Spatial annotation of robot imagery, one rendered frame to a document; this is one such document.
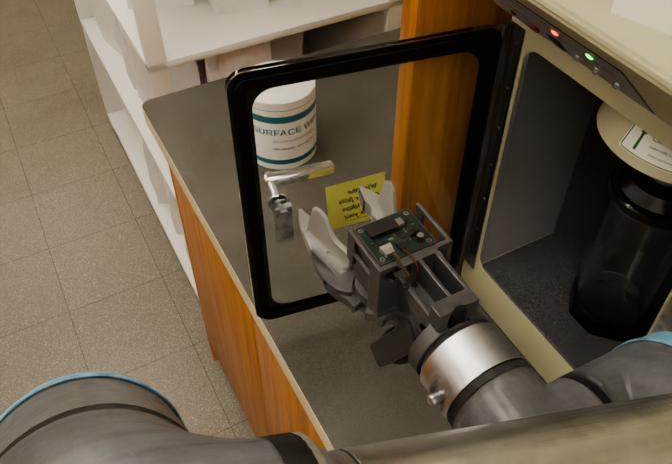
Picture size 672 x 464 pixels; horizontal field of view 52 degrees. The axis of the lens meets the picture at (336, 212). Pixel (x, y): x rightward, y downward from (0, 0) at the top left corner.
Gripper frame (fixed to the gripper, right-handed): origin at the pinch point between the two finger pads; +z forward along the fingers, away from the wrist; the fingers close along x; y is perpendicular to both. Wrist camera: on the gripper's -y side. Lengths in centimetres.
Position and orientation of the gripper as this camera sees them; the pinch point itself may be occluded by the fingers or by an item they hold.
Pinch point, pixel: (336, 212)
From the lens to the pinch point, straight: 68.9
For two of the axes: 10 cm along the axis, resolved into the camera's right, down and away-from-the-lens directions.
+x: -8.8, 3.3, -3.3
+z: -4.7, -6.2, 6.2
